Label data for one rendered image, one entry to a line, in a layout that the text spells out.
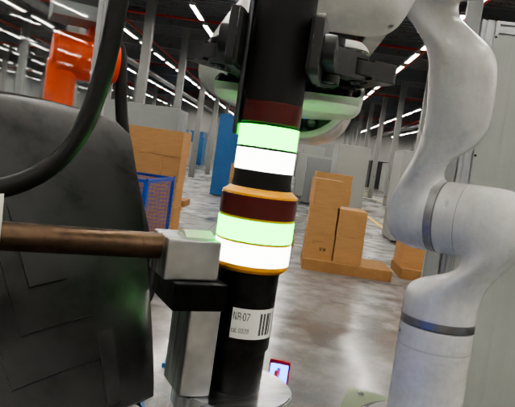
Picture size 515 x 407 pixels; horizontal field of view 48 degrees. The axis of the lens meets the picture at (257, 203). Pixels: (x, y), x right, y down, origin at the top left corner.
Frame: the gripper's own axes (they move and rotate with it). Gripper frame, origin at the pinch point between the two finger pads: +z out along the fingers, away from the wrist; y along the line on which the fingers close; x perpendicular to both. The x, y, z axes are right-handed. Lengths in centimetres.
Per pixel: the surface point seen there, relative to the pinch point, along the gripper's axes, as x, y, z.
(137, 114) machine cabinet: 41, 398, -994
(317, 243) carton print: -109, 26, -751
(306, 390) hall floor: -147, 2, -328
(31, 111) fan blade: -5.4, 16.9, -4.3
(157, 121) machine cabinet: 33, 361, -998
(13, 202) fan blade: -11.0, 14.3, 1.0
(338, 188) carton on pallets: -32, 10, -753
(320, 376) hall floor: -147, -6, -356
